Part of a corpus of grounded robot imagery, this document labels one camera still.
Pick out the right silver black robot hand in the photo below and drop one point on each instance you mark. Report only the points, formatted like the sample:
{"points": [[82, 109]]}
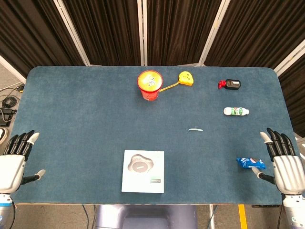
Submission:
{"points": [[289, 174]]}

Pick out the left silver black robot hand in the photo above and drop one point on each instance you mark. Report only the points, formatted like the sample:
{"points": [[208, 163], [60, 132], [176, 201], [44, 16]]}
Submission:
{"points": [[10, 171]]}

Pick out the small light green strip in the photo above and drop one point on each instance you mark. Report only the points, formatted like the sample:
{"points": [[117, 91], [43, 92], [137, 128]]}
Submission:
{"points": [[195, 130]]}

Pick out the purple robot base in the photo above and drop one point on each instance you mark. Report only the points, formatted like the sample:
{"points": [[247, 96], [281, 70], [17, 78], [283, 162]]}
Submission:
{"points": [[143, 217]]}

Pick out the white speaker product box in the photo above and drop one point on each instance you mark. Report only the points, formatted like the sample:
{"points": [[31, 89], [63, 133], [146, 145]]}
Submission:
{"points": [[143, 181]]}

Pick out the blue cookie snack packet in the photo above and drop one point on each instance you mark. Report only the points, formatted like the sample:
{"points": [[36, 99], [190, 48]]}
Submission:
{"points": [[247, 162]]}

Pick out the yellow floor tape strip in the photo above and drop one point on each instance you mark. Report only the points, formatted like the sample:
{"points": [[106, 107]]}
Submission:
{"points": [[242, 215]]}

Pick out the black curtain partition panel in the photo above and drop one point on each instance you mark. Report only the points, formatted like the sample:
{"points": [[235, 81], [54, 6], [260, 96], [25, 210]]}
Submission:
{"points": [[104, 31], [181, 31], [296, 100], [28, 31], [259, 31]]}

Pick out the white green small bottle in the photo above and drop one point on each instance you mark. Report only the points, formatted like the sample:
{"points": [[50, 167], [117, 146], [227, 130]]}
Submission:
{"points": [[236, 111]]}

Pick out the blue felt table mat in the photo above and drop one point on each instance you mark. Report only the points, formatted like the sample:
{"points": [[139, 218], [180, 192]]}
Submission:
{"points": [[95, 119]]}

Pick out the black bottle with red cap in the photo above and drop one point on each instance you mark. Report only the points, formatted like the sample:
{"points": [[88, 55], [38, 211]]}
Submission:
{"points": [[232, 84]]}

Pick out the yellow tape measure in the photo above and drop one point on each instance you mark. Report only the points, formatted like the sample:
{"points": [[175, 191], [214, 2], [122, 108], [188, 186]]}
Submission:
{"points": [[186, 78]]}

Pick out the red cup with yellow lid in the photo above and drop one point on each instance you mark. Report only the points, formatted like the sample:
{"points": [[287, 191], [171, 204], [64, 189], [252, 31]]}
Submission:
{"points": [[150, 83]]}

